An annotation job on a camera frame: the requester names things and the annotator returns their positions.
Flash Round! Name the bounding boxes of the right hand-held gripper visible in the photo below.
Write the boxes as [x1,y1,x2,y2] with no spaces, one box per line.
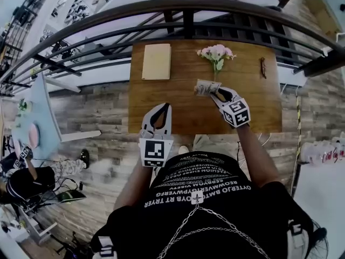
[209,87,252,130]

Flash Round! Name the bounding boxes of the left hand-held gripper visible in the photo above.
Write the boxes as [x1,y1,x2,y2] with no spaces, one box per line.
[138,103,175,169]

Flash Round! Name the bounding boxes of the white printed card stand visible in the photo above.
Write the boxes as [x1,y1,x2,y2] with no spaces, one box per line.
[194,79,223,98]

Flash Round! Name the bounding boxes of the person's left forearm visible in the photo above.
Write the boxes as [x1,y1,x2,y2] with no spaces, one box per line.
[113,165,153,213]

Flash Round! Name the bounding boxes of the person's right forearm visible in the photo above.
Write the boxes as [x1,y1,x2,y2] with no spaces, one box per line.
[236,124,281,191]

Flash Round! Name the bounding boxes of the pink flower bouquet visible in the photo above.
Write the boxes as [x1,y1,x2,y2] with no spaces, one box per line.
[196,44,238,82]

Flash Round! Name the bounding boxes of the dark-framed eyeglasses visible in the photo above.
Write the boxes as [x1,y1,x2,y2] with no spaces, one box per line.
[259,57,268,79]

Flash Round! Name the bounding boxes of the beige notebook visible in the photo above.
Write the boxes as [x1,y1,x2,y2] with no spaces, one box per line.
[141,43,173,81]

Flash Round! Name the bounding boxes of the yellow black striped pole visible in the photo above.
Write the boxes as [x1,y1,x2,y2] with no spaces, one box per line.
[295,94,303,148]

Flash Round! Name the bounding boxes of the dark metal railing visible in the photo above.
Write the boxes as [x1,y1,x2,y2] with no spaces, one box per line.
[0,0,345,94]

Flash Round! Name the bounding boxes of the black printed shirt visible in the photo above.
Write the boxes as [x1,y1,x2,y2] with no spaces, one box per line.
[91,151,315,259]

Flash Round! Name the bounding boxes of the white plastic bag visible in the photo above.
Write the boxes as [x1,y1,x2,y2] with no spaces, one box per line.
[299,138,345,167]

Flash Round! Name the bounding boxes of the open laptop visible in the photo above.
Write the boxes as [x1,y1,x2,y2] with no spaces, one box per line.
[55,189,87,204]

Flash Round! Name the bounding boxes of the light blue table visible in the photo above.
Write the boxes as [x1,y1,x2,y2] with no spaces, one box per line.
[10,73,63,162]

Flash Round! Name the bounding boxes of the pink plate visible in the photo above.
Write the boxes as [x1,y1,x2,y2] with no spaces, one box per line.
[27,122,41,148]

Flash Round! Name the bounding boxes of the silver chain necklace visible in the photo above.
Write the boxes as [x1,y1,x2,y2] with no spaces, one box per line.
[157,192,270,259]

